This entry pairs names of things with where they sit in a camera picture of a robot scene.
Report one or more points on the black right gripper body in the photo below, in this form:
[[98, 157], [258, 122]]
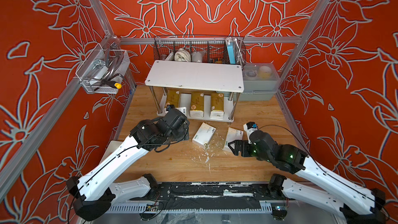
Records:
[[253, 151]]

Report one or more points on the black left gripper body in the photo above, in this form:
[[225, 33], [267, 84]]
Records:
[[182, 134]]

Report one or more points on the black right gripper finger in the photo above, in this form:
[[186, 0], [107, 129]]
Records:
[[237, 144], [238, 152]]

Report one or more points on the gold tissue pack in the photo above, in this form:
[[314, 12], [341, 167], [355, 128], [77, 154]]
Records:
[[197, 105], [217, 105], [173, 98]]

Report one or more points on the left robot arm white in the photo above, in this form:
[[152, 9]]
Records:
[[97, 191]]

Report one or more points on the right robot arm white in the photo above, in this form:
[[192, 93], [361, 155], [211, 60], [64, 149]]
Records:
[[333, 193]]

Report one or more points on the white green tissue pack right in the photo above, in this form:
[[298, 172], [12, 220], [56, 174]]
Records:
[[232, 135]]

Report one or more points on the white green tissue pack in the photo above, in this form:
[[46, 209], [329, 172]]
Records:
[[203, 135], [232, 135]]

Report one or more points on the white green tissue pack middle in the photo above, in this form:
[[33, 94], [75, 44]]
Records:
[[203, 135]]

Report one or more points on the white two-tier shelf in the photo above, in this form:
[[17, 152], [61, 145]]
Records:
[[188, 77]]

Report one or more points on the grey plastic storage box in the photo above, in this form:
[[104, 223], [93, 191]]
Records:
[[261, 81]]

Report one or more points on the white tray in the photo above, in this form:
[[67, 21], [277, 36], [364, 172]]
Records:
[[112, 146]]

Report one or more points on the blue box in basket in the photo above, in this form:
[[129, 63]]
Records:
[[230, 44]]

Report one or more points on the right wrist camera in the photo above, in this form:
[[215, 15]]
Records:
[[249, 128]]

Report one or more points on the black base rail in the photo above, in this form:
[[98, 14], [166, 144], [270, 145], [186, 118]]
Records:
[[214, 198]]

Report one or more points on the yellow handled tool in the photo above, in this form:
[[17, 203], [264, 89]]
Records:
[[107, 86]]

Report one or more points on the black wire basket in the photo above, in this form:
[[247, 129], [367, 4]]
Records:
[[203, 48]]

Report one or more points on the clear plastic wall bin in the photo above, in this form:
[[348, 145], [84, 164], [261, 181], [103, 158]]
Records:
[[110, 64]]

